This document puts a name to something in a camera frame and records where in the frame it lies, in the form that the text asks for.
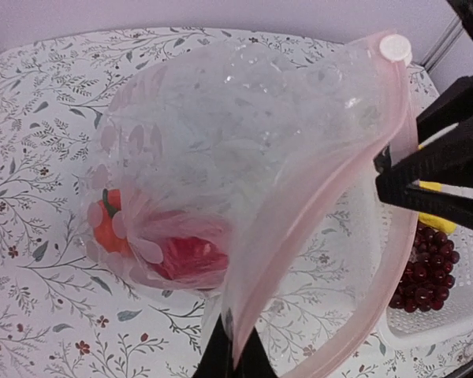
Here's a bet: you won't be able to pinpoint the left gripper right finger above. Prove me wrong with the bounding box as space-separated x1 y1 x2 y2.
234 328 277 378

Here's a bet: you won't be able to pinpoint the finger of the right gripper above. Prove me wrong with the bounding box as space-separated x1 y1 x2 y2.
372 109 473 237
414 76 473 158

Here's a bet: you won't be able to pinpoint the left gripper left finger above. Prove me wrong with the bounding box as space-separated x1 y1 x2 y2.
192 310 236 378

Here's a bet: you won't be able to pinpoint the red toy bell pepper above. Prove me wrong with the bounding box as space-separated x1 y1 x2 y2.
145 210 232 291

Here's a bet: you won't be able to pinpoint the orange toy pumpkin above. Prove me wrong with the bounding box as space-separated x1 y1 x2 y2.
88 189 132 257

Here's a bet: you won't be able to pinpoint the clear zip top bag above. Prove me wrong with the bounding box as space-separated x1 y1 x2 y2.
78 31 417 377

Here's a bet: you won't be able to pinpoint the dark red toy grapes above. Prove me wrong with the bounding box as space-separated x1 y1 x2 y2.
389 223 460 313

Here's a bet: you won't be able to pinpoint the white plastic basket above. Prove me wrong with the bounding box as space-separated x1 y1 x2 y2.
330 78 473 350

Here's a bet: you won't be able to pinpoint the floral table mat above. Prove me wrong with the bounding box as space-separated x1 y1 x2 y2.
0 28 473 377

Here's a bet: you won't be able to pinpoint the right aluminium frame post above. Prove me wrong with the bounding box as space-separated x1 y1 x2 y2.
420 17 464 73

